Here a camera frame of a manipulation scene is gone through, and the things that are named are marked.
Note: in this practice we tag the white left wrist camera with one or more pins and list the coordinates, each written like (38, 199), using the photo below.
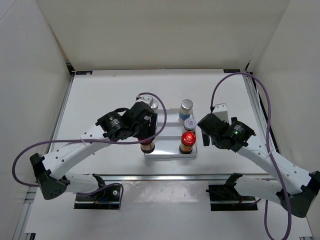
(147, 99)

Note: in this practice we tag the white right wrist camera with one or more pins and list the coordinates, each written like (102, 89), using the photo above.
(220, 110)

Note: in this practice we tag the red-lid sauce jar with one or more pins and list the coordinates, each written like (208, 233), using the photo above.
(187, 141)
(147, 147)

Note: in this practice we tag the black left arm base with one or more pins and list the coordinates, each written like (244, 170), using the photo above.
(106, 197)

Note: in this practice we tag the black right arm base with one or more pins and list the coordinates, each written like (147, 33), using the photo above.
(225, 198)

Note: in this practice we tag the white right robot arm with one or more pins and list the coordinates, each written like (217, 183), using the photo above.
(294, 188)

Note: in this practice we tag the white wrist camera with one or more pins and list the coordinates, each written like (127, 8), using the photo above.
(220, 110)
(147, 99)

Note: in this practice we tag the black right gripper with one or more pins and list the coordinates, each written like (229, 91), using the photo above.
(206, 139)

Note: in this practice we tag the tall blue-label shaker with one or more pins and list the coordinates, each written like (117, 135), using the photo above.
(186, 108)
(154, 105)

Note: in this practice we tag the short silver-lid jar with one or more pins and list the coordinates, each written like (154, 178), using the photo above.
(189, 125)

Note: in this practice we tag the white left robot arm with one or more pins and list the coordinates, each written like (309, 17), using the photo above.
(52, 170)

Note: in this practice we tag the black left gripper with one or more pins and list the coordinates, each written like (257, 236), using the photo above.
(148, 129)

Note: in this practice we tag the white tiered organizer tray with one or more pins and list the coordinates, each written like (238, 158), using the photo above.
(167, 143)

